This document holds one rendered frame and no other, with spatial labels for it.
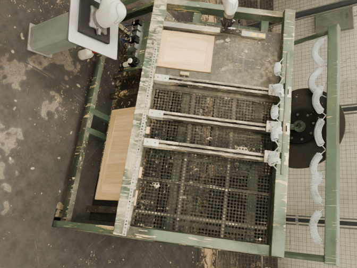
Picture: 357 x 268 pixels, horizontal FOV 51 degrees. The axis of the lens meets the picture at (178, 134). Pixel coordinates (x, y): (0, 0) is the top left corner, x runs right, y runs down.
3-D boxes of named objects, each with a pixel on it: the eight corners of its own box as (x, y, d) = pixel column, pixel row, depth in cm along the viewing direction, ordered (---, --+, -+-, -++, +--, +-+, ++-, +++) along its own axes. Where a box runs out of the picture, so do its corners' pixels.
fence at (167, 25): (163, 23, 353) (163, 21, 349) (264, 35, 350) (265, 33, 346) (163, 27, 351) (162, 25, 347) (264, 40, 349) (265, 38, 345)
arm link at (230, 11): (238, 14, 307) (232, 1, 311) (241, 2, 292) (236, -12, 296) (226, 17, 306) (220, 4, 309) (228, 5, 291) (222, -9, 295)
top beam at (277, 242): (281, 14, 357) (285, 8, 348) (292, 16, 357) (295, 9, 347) (268, 256, 292) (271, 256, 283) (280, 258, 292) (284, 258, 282)
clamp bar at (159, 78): (155, 75, 337) (154, 62, 314) (287, 91, 333) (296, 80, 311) (154, 85, 334) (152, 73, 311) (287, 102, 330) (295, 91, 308)
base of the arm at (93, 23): (87, 30, 289) (92, 28, 286) (90, 5, 294) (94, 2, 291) (105, 40, 303) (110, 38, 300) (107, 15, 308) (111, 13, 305)
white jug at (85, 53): (78, 48, 380) (91, 44, 368) (85, 53, 387) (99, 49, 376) (76, 57, 377) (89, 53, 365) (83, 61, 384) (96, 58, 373)
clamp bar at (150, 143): (145, 137, 319) (143, 129, 296) (284, 156, 316) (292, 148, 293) (143, 149, 316) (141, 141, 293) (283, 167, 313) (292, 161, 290)
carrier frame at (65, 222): (98, 19, 405) (158, -2, 357) (172, 74, 510) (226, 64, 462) (51, 226, 340) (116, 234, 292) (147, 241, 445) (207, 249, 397)
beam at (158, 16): (155, 3, 366) (154, -4, 356) (167, 5, 366) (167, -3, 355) (114, 235, 301) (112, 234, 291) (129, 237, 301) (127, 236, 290)
